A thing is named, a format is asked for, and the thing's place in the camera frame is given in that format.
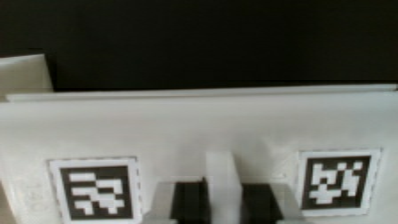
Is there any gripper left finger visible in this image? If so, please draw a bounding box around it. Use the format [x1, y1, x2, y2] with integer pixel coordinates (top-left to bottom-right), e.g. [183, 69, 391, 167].
[171, 179, 212, 224]

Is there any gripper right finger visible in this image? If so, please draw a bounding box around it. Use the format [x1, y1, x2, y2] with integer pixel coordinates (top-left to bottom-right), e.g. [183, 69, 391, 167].
[240, 183, 284, 224]

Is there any white cabinet body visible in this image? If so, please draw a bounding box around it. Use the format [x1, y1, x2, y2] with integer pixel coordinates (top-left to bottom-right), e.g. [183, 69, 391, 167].
[0, 54, 398, 102]

